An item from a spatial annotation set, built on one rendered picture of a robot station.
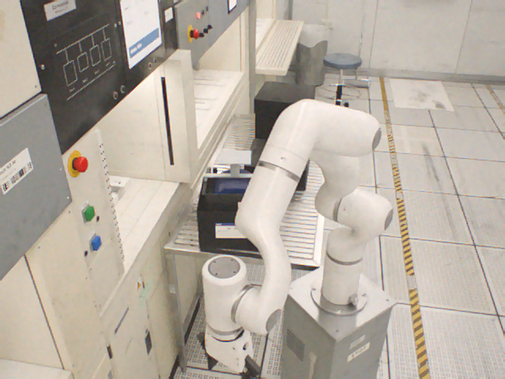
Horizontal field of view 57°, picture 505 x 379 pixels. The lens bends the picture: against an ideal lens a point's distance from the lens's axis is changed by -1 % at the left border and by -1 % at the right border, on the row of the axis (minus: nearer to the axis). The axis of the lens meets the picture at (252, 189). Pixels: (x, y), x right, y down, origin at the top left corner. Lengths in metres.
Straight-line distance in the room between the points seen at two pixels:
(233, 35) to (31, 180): 2.36
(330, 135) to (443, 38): 5.07
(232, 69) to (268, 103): 0.92
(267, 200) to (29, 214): 0.50
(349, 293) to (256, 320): 0.75
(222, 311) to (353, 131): 0.45
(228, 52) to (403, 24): 3.03
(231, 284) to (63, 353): 0.63
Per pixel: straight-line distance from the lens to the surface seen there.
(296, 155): 0.91
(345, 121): 1.01
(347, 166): 1.19
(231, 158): 1.74
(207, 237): 1.79
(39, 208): 1.11
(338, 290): 1.57
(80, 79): 1.24
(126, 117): 1.97
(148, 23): 1.63
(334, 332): 1.55
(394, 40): 5.94
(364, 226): 1.37
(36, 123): 1.08
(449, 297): 2.91
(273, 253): 0.87
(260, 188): 0.90
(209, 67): 3.35
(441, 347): 2.64
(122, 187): 1.98
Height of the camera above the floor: 1.92
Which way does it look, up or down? 33 degrees down
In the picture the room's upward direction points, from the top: straight up
